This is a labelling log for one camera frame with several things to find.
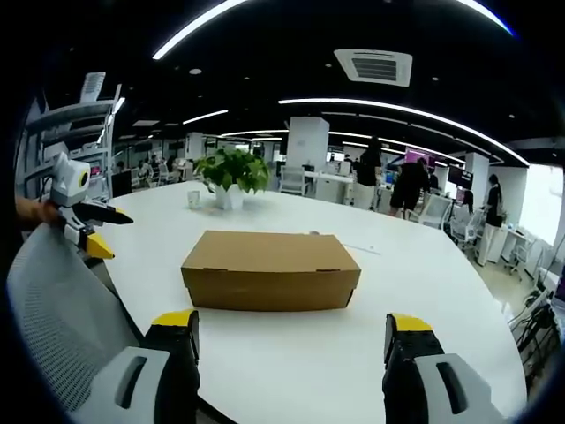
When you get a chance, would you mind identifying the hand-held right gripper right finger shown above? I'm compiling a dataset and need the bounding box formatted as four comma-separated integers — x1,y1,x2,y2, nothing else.
381,313,504,424

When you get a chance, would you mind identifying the green potted plant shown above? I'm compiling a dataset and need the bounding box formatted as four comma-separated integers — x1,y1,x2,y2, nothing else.
192,148,271,195

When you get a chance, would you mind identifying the brown cardboard shoe box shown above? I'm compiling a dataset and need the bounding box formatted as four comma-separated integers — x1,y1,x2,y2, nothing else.
180,230,362,313

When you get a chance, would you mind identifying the ceiling air conditioner vent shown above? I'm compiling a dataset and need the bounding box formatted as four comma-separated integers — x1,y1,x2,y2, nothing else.
334,48,414,87

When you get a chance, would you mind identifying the white mesh office chair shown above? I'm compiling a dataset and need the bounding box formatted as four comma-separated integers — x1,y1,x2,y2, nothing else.
408,193,454,231
279,164,310,196

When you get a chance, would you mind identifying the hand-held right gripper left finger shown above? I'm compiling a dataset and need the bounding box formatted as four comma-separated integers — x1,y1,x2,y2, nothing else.
74,309,200,424

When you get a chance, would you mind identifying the purple computer monitor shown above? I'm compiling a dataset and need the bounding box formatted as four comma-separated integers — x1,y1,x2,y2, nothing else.
404,148,436,169

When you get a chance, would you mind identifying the bundle of black cables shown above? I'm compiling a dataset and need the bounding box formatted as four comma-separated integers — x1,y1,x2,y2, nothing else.
507,299,561,385

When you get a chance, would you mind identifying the grey metal shelf rack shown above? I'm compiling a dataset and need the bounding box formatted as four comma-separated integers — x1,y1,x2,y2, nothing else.
17,72,127,208

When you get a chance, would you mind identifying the grey mesh office chair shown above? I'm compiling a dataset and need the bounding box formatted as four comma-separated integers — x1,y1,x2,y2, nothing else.
6,220,145,414

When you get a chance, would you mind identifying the white office desk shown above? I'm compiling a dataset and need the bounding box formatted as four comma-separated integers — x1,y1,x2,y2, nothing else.
303,170,357,207

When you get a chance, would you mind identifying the white plant pot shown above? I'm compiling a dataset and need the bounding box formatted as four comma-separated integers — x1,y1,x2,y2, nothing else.
214,183,245,210

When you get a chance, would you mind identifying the person's left hand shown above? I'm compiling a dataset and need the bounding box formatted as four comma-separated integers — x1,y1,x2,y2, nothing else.
16,196,61,231

